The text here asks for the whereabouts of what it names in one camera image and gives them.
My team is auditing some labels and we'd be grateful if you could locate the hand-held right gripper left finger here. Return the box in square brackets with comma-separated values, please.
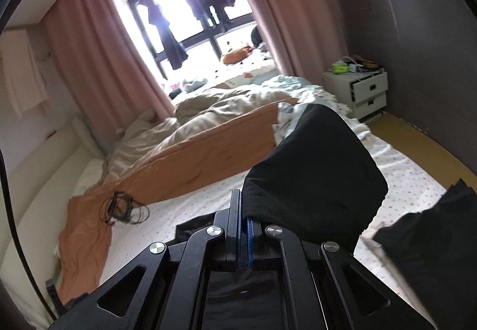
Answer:
[48, 189, 244, 330]

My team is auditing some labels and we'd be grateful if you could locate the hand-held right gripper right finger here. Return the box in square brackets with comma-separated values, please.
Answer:
[244, 217, 437, 330]

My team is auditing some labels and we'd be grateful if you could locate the black garment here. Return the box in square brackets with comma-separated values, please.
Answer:
[166, 103, 477, 301]

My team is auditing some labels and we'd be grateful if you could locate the orange blanket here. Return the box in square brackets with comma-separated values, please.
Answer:
[58, 101, 299, 304]

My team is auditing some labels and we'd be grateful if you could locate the white patterned quilt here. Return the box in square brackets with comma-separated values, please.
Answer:
[271, 86, 373, 146]

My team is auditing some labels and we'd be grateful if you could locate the beige duvet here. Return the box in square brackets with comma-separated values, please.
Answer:
[108, 86, 295, 182]

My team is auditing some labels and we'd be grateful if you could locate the light blue blanket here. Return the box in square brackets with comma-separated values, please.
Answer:
[249, 74, 314, 93]

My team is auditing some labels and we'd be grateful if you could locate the floral bed sheet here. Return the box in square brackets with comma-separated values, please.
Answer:
[110, 117, 461, 303]

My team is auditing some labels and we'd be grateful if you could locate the orange cushion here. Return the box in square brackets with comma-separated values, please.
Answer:
[221, 47, 253, 65]

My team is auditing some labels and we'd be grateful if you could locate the white nightstand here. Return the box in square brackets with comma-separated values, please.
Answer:
[322, 67, 389, 120]

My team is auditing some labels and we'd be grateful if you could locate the hanging dark garment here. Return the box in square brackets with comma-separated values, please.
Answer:
[140, 0, 189, 72]

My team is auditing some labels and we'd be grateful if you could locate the white padded headboard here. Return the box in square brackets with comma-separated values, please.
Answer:
[0, 117, 112, 280]

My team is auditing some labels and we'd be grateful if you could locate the black cable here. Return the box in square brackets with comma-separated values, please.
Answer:
[100, 191, 150, 227]

